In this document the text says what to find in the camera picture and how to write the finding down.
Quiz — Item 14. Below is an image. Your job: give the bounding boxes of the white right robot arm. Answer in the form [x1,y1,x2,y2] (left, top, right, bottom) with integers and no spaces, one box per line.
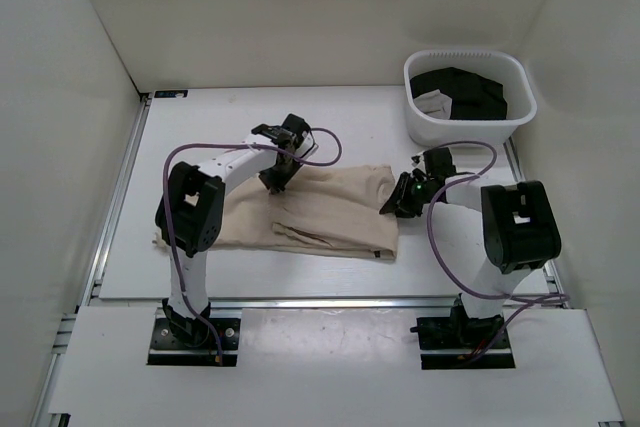
[379,141,561,347]

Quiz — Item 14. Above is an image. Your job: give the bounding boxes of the black label sticker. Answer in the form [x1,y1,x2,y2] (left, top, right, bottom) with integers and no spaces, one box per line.
[154,90,188,99]

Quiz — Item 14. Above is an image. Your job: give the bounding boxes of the black trousers in basket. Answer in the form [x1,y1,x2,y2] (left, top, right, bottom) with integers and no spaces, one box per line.
[409,67,508,121]

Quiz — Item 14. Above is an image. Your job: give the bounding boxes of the aluminium rail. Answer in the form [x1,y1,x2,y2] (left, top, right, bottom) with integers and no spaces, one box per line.
[210,296,456,310]
[28,92,151,426]
[503,137,569,308]

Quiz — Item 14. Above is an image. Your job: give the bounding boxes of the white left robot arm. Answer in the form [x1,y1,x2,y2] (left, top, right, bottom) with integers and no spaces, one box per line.
[155,114,317,347]

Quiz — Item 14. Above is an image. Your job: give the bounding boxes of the aluminium front rail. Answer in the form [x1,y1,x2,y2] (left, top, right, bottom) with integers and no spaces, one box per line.
[210,296,456,310]

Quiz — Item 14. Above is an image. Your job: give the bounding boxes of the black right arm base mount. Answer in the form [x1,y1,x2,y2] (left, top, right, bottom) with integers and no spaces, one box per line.
[410,304,516,370]

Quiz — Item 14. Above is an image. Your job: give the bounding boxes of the beige trousers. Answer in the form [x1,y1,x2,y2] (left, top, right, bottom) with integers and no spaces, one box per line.
[151,162,401,263]

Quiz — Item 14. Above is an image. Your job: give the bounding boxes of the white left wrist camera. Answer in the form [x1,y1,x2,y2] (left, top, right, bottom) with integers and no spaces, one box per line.
[295,132,318,160]

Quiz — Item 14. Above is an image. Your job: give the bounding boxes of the white plastic basket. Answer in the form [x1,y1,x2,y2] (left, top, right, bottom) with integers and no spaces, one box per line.
[403,48,537,146]

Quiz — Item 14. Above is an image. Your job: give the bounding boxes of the aluminium right side rail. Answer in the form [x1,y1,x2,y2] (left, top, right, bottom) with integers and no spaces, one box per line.
[503,137,569,308]

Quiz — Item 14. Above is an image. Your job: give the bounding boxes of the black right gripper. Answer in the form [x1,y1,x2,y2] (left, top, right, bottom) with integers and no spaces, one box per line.
[380,172,437,219]

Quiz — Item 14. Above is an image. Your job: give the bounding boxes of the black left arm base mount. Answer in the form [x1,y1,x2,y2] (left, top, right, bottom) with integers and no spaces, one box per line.
[147,316,241,367]

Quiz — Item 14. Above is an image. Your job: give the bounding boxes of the aluminium left side rail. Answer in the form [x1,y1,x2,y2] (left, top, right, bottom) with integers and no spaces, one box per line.
[28,92,151,426]

